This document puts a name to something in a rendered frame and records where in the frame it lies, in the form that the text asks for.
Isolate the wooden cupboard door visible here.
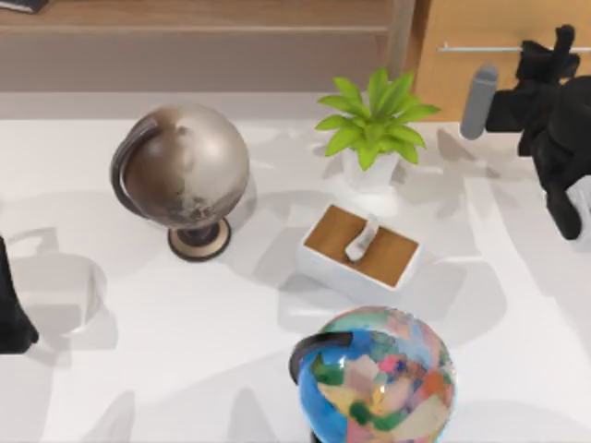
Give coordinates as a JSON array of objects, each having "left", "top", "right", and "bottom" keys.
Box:
[{"left": 409, "top": 0, "right": 591, "bottom": 124}]

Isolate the green plant in white pot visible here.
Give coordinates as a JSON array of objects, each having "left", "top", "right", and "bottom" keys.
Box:
[{"left": 315, "top": 67, "right": 442, "bottom": 191}]

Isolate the white tissue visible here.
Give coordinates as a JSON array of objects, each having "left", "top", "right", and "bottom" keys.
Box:
[{"left": 344, "top": 212, "right": 381, "bottom": 262}]

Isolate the white tissue box wooden lid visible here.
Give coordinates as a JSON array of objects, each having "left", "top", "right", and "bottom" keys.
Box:
[{"left": 295, "top": 204, "right": 422, "bottom": 293}]

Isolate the colourful globe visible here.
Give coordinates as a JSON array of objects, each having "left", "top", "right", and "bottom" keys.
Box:
[{"left": 289, "top": 305, "right": 458, "bottom": 443}]

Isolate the brown and silver globe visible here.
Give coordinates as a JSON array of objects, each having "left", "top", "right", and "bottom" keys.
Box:
[{"left": 110, "top": 103, "right": 251, "bottom": 262}]

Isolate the wooden open shelf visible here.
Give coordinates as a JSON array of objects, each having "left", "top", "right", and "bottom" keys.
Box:
[{"left": 0, "top": 0, "right": 419, "bottom": 94}]

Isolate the black book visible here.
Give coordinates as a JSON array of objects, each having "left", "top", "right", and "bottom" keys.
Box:
[{"left": 0, "top": 0, "right": 50, "bottom": 16}]

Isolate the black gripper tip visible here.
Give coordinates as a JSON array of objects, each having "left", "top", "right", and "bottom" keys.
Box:
[{"left": 0, "top": 234, "right": 41, "bottom": 356}]

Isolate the long metal handle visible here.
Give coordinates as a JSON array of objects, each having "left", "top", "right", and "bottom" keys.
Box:
[{"left": 437, "top": 42, "right": 591, "bottom": 53}]

